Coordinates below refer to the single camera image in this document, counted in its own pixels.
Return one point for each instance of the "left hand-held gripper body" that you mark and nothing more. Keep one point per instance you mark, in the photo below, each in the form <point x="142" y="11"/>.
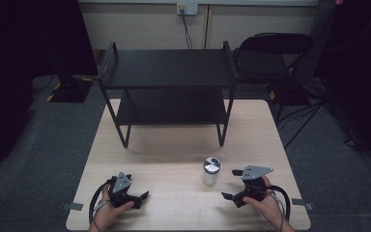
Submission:
<point x="121" y="187"/>

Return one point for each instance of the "white wall socket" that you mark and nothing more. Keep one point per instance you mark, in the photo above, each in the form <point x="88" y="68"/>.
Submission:
<point x="187" y="8"/>

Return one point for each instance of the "person's right hand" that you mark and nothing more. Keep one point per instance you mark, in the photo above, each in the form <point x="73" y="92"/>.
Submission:
<point x="269" y="208"/>

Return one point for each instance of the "black two-tier metal shelf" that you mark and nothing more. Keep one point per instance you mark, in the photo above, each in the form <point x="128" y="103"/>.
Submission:
<point x="169" y="67"/>

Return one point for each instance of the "black stand base yellow tape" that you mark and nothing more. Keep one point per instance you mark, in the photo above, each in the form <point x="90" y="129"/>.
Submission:
<point x="71" y="92"/>
<point x="288" y="93"/>

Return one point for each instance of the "black tripod leg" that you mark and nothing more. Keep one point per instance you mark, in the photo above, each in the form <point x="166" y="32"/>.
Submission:
<point x="302" y="124"/>

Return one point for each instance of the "black folding chair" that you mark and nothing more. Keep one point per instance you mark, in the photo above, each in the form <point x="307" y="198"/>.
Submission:
<point x="261" y="63"/>

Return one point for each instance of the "grey table bracket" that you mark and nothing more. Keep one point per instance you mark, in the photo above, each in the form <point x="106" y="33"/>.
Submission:
<point x="73" y="206"/>
<point x="302" y="204"/>

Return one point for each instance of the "beige wall conduit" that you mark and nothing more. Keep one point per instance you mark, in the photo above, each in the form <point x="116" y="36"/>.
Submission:
<point x="206" y="27"/>

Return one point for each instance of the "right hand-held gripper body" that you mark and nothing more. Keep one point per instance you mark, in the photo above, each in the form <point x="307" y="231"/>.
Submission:
<point x="254" y="188"/>

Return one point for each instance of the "black curtain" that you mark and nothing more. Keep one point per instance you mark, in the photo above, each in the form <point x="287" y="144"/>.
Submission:
<point x="357" y="64"/>
<point x="25" y="64"/>

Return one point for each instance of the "person's left hand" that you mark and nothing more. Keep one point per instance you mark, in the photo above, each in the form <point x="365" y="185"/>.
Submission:
<point x="107" y="214"/>

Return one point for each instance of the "small silver can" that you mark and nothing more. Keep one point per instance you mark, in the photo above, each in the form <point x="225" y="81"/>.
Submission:
<point x="211" y="172"/>

